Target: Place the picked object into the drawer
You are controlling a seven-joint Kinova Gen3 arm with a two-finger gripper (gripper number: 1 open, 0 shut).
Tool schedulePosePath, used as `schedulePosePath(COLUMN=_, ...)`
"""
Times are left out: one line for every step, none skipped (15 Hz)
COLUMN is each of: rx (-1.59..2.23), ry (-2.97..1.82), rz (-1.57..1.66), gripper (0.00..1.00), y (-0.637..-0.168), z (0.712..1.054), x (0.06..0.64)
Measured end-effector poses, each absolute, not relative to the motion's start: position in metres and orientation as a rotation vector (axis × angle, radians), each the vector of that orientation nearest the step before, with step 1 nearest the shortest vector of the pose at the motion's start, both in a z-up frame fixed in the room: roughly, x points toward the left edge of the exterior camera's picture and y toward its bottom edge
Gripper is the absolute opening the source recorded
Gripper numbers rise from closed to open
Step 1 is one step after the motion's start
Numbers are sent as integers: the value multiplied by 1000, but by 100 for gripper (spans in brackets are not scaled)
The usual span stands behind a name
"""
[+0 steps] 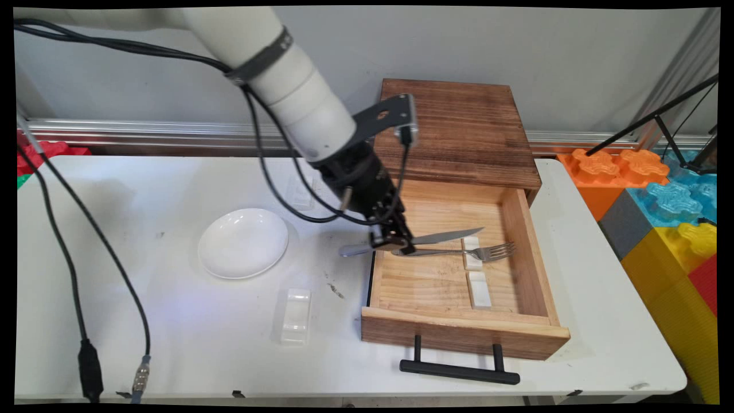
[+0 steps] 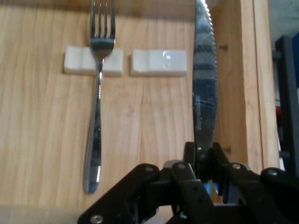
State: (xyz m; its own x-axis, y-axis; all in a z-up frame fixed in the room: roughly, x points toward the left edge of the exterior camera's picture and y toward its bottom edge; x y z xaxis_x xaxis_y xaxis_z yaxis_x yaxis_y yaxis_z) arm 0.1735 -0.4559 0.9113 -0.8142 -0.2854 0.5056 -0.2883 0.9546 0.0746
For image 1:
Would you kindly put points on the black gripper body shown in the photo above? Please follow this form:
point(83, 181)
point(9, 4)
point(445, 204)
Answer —
point(361, 180)

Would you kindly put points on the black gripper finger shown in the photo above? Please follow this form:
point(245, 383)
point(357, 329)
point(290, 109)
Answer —
point(383, 238)
point(399, 218)

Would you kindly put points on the silver metal table knife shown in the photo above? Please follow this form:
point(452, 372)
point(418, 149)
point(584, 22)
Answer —
point(447, 234)

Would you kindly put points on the silver metal fork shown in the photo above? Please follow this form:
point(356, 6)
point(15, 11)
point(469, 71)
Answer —
point(447, 252)

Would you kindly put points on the white ceramic cutlery rest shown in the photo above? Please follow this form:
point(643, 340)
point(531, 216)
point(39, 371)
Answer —
point(296, 318)
point(301, 195)
point(473, 264)
point(479, 291)

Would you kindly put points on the light wooden drawer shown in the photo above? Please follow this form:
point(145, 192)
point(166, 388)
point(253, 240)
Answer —
point(424, 287)

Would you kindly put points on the dark wooden cabinet box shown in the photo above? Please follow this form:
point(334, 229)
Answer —
point(464, 132)

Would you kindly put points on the white round plate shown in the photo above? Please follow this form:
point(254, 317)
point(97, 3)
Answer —
point(243, 244)

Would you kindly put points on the orange foam block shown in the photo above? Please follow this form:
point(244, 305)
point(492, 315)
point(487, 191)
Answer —
point(596, 172)

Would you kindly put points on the grey foam block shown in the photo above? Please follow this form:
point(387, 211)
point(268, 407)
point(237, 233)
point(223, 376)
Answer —
point(622, 226)

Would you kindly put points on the black tripod stand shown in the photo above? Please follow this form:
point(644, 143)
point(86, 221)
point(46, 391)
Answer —
point(642, 123)

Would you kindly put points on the blue foam block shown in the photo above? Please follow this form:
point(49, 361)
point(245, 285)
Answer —
point(671, 201)

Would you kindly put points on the red foam block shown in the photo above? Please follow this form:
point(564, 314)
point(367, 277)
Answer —
point(51, 152)
point(705, 284)

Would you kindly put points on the green foam block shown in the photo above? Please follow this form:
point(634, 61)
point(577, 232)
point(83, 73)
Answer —
point(23, 181)

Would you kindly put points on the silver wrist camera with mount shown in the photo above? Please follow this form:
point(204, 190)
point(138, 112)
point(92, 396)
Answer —
point(384, 115)

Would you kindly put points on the aluminium wall rail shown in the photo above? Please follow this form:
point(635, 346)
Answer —
point(172, 135)

